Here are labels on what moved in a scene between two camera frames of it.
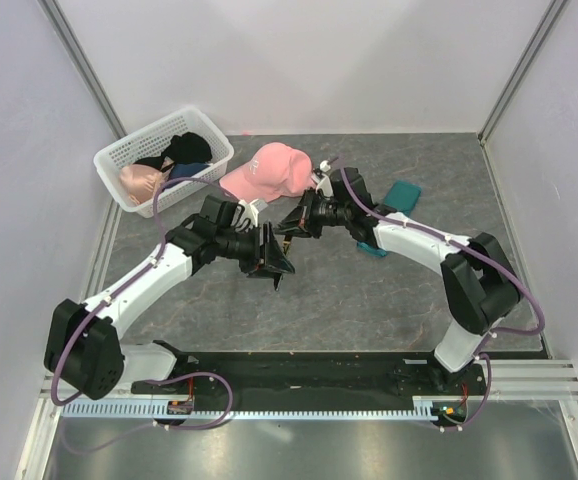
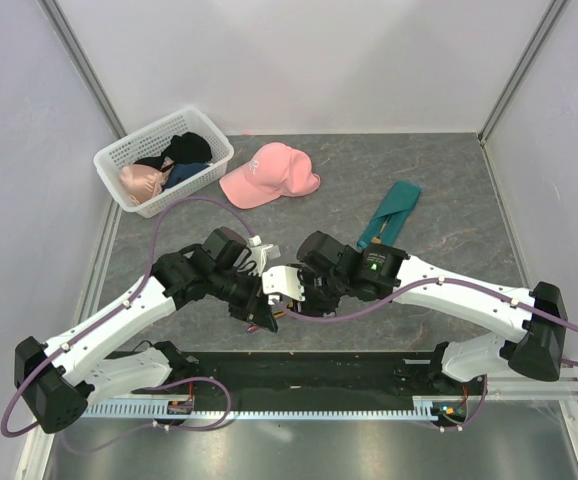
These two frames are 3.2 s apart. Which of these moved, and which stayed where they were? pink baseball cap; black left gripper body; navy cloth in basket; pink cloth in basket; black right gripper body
Moved: black left gripper body; black right gripper body
Stayed: navy cloth in basket; pink cloth in basket; pink baseball cap
